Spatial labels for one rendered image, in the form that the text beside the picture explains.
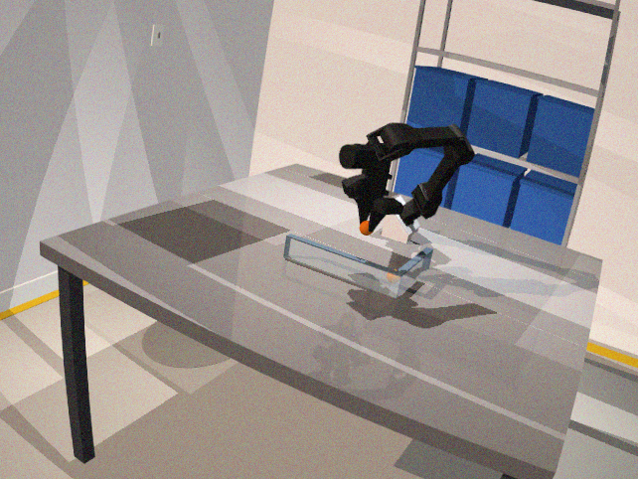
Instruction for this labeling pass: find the low clear l-shaped wall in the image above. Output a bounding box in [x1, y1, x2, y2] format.
[284, 238, 432, 298]

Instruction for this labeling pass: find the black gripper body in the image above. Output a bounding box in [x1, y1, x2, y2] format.
[357, 168, 403, 215]

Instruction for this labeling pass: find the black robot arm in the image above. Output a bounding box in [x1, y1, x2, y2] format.
[339, 122, 475, 226]

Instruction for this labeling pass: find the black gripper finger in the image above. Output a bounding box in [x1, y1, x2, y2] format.
[367, 206, 386, 232]
[354, 197, 375, 224]

